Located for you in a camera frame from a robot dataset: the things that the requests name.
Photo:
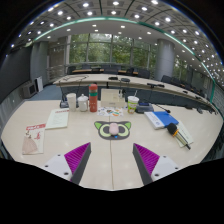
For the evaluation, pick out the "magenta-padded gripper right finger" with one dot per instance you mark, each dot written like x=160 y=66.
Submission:
x=147 y=158

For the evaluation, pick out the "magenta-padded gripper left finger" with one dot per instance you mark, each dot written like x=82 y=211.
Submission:
x=77 y=157

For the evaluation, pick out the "pink computer mouse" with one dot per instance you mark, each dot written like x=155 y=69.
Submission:
x=114 y=128

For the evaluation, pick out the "cat-face mouse pad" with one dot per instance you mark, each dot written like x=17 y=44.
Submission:
x=103 y=133

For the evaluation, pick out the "black handheld microphone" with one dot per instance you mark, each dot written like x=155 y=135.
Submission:
x=172 y=128

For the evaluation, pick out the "blue and white book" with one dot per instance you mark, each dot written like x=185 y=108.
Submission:
x=161 y=119

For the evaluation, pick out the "white booklet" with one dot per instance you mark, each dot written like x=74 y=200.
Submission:
x=57 y=118

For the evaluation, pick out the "white paper leaflet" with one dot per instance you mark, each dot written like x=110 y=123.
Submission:
x=186 y=133

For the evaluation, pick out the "red and white brochure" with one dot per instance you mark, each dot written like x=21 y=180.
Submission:
x=33 y=138

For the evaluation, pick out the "grey desktop microphone unit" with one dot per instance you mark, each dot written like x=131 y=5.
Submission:
x=144 y=107

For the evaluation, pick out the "white lidded mug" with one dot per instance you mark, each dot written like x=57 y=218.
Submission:
x=82 y=102

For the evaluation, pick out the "stack of white paper cups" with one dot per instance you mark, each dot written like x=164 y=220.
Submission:
x=71 y=101

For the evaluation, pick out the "colourful sticker sheet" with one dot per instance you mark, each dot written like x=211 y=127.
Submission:
x=110 y=111

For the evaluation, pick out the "green-printed paper drink cup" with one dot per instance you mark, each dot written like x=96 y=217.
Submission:
x=132 y=104

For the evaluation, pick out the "red thermos bottle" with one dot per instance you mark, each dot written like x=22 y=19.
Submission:
x=93 y=98

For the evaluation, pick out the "white cardboard box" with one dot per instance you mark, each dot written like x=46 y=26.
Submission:
x=113 y=98

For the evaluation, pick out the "long curved conference desk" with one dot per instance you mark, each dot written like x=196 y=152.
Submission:
x=100 y=79

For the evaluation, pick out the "black office chairs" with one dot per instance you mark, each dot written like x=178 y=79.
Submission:
x=143 y=73

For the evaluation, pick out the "ceiling lights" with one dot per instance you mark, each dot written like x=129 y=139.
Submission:
x=136 y=16

